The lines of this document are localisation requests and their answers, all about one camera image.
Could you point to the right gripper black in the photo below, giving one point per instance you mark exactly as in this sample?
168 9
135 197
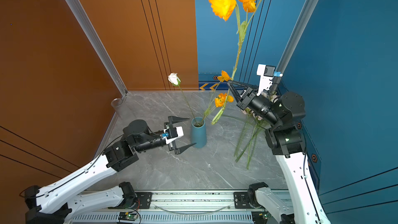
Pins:
241 99

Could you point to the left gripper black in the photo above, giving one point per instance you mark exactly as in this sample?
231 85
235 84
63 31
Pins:
179 150

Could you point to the teal ceramic vase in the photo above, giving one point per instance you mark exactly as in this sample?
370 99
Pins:
198 132

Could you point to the white rosebud flower stem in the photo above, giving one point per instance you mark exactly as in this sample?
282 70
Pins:
175 81

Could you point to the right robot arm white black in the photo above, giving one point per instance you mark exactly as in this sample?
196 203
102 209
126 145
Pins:
287 142

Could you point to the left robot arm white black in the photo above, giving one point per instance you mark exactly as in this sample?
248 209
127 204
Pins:
63 200

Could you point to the clear ribbed glass vase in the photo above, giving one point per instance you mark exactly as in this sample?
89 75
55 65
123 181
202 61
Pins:
117 104

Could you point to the pink carnation flower stem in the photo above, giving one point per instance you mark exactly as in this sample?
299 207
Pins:
247 141

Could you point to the left green circuit board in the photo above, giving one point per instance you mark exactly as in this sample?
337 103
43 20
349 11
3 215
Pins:
129 218

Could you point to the right circuit board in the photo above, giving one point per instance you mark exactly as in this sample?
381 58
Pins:
261 217

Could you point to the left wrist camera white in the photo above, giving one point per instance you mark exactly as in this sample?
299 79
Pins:
171 134

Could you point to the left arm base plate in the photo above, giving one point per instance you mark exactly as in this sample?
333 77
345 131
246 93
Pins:
141 201

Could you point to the aluminium front rail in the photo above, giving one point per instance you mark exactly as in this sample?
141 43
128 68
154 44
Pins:
184 207

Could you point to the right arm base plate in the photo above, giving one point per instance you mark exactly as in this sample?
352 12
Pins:
242 200

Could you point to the right aluminium corner post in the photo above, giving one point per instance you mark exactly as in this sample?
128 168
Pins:
301 23

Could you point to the aluminium corner post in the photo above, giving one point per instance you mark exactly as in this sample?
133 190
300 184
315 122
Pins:
85 23
301 23

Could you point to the left aluminium corner post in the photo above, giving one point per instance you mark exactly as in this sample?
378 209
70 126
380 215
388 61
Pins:
85 23

